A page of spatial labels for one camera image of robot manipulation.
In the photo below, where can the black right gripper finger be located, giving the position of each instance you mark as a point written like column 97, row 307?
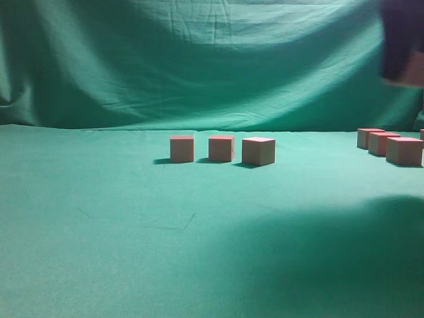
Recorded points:
column 402, row 23

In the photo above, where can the red cube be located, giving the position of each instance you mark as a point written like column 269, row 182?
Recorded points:
column 414, row 71
column 377, row 142
column 404, row 151

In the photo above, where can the red cube placed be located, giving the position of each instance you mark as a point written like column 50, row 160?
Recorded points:
column 221, row 148
column 182, row 149
column 258, row 151

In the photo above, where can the red cube far row end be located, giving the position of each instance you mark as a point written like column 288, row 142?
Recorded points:
column 363, row 136

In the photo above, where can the green cloth backdrop and cover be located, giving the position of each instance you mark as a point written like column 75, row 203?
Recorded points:
column 96, row 221

